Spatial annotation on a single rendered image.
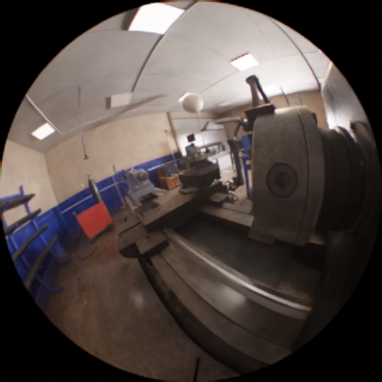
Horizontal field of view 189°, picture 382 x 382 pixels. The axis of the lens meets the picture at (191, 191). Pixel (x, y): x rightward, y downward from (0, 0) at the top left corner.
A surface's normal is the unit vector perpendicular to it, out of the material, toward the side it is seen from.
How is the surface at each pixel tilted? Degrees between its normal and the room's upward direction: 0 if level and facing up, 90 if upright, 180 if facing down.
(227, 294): 0
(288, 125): 45
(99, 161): 90
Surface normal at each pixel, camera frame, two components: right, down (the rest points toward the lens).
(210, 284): -0.27, -0.91
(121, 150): 0.60, 0.10
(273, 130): -0.74, -0.31
